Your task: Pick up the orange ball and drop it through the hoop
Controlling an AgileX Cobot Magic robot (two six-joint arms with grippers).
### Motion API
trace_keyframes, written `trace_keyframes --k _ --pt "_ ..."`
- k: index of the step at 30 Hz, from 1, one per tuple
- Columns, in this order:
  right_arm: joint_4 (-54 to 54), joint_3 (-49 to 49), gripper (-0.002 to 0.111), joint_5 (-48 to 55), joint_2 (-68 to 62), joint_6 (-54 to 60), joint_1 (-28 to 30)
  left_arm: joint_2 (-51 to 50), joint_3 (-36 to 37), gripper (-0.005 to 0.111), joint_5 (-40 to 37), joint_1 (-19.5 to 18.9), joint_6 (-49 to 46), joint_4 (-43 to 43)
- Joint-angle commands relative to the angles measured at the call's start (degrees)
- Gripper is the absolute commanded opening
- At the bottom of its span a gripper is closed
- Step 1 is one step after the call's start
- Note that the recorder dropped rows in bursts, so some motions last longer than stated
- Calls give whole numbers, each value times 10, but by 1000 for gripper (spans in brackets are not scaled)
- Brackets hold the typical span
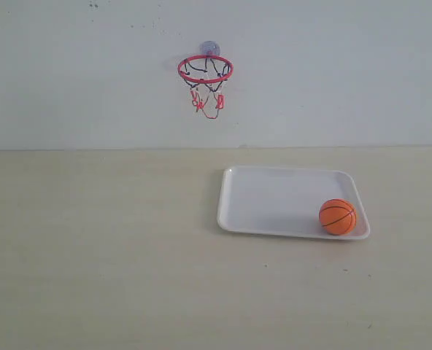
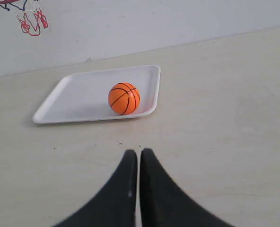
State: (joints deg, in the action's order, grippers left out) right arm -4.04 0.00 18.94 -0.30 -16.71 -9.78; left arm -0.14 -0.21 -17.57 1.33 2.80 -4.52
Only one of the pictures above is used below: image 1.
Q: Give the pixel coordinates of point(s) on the small orange basketball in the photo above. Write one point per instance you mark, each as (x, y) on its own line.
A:
(338, 217)

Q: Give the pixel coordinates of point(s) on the red mini basketball hoop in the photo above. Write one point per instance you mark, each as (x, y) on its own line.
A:
(206, 76)

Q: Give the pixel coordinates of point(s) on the white plastic tray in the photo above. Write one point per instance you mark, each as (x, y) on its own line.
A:
(274, 201)

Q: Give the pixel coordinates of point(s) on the clear suction cup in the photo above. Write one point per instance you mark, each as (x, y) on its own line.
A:
(209, 48)

